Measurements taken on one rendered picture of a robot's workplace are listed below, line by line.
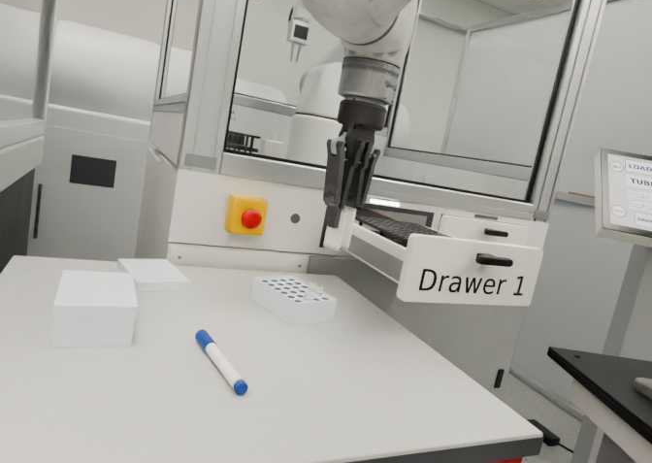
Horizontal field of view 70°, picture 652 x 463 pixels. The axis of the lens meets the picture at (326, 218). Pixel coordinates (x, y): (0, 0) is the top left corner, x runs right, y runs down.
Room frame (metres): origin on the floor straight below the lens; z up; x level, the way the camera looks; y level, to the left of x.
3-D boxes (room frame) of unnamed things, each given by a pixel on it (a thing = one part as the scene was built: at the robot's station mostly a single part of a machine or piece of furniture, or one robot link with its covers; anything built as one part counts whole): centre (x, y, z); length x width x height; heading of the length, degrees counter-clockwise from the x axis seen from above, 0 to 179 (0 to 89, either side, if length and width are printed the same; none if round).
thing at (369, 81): (0.76, -0.03, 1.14); 0.09 x 0.09 x 0.06
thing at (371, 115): (0.76, -0.03, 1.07); 0.08 x 0.07 x 0.09; 147
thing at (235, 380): (0.52, 0.09, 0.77); 0.14 x 0.02 x 0.02; 35
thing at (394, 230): (0.98, -0.18, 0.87); 0.22 x 0.18 x 0.06; 25
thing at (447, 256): (0.80, -0.27, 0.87); 0.29 x 0.02 x 0.11; 115
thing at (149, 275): (0.78, 0.28, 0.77); 0.13 x 0.09 x 0.02; 38
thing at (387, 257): (0.99, -0.18, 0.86); 0.40 x 0.26 x 0.06; 25
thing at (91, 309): (0.57, 0.27, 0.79); 0.13 x 0.09 x 0.05; 26
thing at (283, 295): (0.76, 0.03, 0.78); 0.12 x 0.08 x 0.04; 42
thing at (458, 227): (1.22, -0.42, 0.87); 0.29 x 0.02 x 0.11; 115
